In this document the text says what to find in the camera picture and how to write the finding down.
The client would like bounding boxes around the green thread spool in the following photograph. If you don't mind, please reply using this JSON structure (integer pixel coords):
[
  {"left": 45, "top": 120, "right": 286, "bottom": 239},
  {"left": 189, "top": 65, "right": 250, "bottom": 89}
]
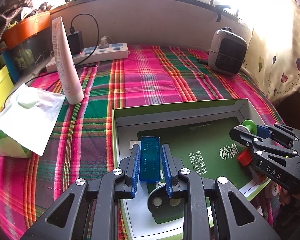
[{"left": 235, "top": 119, "right": 257, "bottom": 135}]

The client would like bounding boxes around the amber bottle red cap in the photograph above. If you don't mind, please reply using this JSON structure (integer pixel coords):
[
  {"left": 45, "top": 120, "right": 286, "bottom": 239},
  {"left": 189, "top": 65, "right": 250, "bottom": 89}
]
[{"left": 237, "top": 148, "right": 253, "bottom": 167}]

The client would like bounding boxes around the blue rectangular device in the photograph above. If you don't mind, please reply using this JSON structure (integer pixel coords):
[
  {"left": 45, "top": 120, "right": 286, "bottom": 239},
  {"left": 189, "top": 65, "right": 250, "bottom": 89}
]
[{"left": 139, "top": 136, "right": 161, "bottom": 183}]

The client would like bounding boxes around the black round magnetic holder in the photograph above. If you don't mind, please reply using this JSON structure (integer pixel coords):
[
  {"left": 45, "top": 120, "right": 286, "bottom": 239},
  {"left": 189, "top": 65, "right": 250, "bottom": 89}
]
[{"left": 147, "top": 183, "right": 184, "bottom": 220}]

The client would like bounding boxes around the white round cap container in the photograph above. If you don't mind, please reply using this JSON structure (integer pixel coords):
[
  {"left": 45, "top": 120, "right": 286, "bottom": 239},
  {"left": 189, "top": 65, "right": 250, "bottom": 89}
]
[{"left": 264, "top": 180, "right": 279, "bottom": 199}]

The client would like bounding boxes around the green grey cardboard box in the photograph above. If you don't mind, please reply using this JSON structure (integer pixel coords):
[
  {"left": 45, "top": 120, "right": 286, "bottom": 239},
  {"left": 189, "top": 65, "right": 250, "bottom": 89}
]
[{"left": 112, "top": 99, "right": 269, "bottom": 239}]

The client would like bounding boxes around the plaid pink green tablecloth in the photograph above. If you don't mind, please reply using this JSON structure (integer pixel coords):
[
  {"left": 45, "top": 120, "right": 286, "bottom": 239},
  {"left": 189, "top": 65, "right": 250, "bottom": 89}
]
[{"left": 0, "top": 46, "right": 282, "bottom": 239}]

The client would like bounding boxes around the yellow heart pattern curtain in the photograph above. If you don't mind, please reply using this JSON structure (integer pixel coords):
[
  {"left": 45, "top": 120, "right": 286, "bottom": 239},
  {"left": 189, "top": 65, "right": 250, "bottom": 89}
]
[{"left": 243, "top": 0, "right": 300, "bottom": 105}]

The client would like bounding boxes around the small grey space heater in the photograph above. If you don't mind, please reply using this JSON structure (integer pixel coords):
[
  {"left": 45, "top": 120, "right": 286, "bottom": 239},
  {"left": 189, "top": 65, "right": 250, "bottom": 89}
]
[{"left": 207, "top": 27, "right": 247, "bottom": 76}]

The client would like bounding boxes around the white cosmetic tube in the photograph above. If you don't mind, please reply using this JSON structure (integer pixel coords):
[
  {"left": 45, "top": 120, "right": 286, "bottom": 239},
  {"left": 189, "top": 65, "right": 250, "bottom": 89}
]
[{"left": 52, "top": 17, "right": 84, "bottom": 105}]

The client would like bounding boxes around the white tissue pack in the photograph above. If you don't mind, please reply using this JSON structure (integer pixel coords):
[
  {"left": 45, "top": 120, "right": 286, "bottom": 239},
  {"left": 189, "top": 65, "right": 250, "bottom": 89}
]
[{"left": 0, "top": 83, "right": 65, "bottom": 158}]

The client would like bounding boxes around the white power strip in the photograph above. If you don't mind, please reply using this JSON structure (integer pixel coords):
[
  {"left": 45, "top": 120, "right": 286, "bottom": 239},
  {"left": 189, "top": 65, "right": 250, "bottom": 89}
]
[{"left": 45, "top": 42, "right": 129, "bottom": 74}]

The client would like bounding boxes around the white plug in strip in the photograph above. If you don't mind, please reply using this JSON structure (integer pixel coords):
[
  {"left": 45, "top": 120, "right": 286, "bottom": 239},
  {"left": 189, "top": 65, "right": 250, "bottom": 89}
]
[{"left": 98, "top": 36, "right": 109, "bottom": 49}]

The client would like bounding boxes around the orange planter with dried plant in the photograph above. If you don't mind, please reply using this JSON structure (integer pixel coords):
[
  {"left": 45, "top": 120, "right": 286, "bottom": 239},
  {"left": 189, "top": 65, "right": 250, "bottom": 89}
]
[{"left": 0, "top": 0, "right": 52, "bottom": 41}]

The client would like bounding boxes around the black charger with cable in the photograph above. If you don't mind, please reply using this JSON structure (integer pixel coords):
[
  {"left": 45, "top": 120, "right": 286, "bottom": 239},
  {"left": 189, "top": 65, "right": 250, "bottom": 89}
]
[{"left": 67, "top": 13, "right": 100, "bottom": 67}]

